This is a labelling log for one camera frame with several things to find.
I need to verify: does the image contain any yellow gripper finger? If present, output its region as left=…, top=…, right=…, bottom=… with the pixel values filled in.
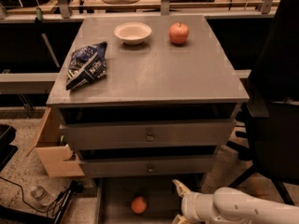
left=172, top=179, right=191, bottom=198
left=172, top=215, right=188, bottom=224

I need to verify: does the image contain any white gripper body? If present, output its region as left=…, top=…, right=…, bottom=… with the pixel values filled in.
left=181, top=191, right=218, bottom=224

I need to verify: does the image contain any orange fruit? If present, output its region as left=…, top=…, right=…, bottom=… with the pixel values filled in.
left=131, top=196, right=147, bottom=215

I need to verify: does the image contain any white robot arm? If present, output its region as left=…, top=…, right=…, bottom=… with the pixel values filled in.
left=172, top=179, right=299, bottom=224

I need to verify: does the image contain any grey middle drawer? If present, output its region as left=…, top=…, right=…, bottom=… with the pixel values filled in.
left=79, top=156, right=216, bottom=178

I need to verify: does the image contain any grey drawer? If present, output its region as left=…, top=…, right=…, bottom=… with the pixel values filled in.
left=96, top=174, right=203, bottom=224
left=60, top=119, right=235, bottom=150
left=79, top=156, right=216, bottom=178

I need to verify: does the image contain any grey bottom drawer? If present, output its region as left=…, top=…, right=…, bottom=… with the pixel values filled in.
left=96, top=174, right=203, bottom=224

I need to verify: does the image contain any grey top drawer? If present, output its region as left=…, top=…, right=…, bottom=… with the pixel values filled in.
left=60, top=119, right=235, bottom=150

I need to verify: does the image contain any grey drawer cabinet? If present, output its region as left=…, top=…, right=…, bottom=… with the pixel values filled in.
left=46, top=14, right=249, bottom=187

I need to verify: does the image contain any black office chair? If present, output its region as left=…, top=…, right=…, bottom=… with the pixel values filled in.
left=227, top=0, right=299, bottom=204

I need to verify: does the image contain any cardboard box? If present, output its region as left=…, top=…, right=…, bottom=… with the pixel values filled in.
left=27, top=107, right=84, bottom=177

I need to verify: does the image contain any clear plastic bottle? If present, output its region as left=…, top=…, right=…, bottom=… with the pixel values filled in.
left=30, top=186, right=52, bottom=206

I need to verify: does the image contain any blue chip bag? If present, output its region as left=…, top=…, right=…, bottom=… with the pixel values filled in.
left=66, top=41, right=107, bottom=91

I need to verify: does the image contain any red apple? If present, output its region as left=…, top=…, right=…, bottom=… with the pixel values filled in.
left=168, top=22, right=189, bottom=45

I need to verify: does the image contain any white paper bowl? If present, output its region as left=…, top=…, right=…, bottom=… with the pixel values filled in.
left=114, top=22, right=151, bottom=46

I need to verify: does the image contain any black case on floor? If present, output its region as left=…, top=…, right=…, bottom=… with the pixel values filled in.
left=0, top=124, right=18, bottom=172

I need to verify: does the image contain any wooden shelf with metal posts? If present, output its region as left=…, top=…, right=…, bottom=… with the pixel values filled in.
left=0, top=0, right=280, bottom=20

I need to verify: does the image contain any black floor cable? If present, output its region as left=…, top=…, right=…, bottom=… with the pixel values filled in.
left=0, top=175, right=84, bottom=218

